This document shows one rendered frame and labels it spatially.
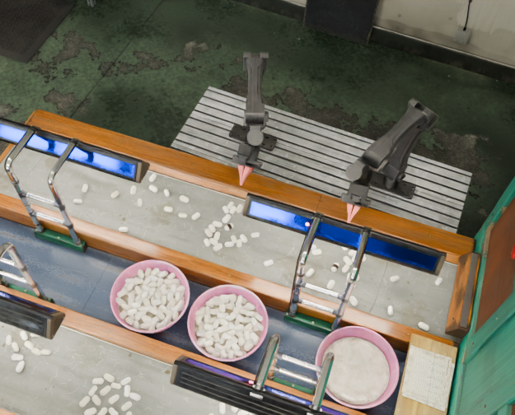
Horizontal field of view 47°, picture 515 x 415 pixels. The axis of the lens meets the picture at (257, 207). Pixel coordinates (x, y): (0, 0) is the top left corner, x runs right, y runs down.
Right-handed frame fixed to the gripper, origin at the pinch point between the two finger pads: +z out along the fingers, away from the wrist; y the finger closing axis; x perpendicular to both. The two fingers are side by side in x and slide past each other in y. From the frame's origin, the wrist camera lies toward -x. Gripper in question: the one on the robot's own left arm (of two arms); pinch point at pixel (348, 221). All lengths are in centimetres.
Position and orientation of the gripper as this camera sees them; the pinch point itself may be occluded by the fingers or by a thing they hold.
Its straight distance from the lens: 211.6
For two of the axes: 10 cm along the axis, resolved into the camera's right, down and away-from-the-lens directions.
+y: 9.4, 2.9, -1.5
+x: 1.9, -0.9, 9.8
